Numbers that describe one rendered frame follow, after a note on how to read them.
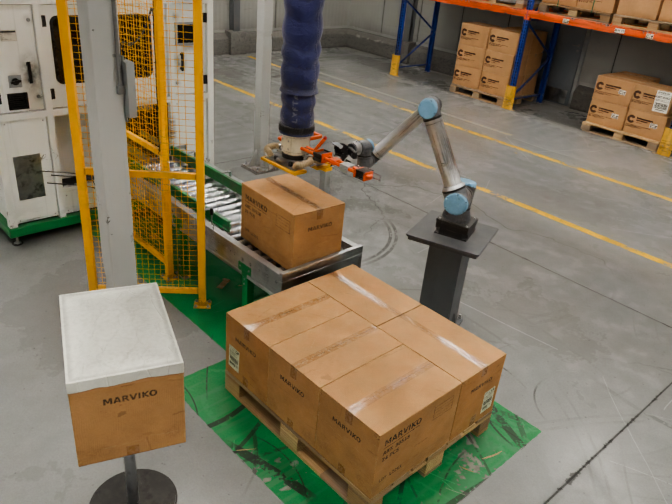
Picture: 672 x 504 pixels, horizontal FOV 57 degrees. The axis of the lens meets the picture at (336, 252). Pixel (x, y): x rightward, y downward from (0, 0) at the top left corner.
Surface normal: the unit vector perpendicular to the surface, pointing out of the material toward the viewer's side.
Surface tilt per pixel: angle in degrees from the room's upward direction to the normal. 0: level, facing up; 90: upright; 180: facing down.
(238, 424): 0
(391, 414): 0
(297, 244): 90
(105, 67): 90
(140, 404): 90
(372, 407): 0
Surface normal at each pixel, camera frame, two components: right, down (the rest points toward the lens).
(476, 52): -0.72, 0.24
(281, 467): 0.08, -0.88
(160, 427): 0.40, 0.46
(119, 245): 0.69, 0.39
